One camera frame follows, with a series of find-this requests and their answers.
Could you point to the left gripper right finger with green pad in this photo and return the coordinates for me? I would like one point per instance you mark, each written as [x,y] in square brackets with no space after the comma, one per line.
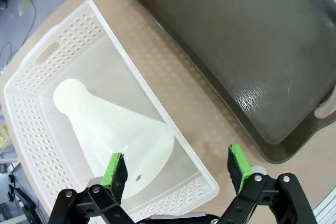
[240,169]

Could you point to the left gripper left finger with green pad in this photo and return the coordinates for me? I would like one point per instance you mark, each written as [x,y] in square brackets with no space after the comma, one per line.
[115,174]

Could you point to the white plastic conical flask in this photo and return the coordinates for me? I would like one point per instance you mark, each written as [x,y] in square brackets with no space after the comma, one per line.
[110,129]

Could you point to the white perforated plastic basket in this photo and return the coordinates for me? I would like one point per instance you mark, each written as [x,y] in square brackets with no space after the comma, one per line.
[39,134]

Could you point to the black stand on floor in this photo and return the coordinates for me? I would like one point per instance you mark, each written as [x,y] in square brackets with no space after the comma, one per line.
[21,200]

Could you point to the dark brown plastic tray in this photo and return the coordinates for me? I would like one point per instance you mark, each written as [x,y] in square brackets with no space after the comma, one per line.
[236,51]

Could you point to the yellow crumpled bag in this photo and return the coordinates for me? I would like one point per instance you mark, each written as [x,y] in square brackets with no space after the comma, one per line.
[3,136]

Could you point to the aluminium frame profile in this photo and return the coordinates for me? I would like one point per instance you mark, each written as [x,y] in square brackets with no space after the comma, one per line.
[326,208]

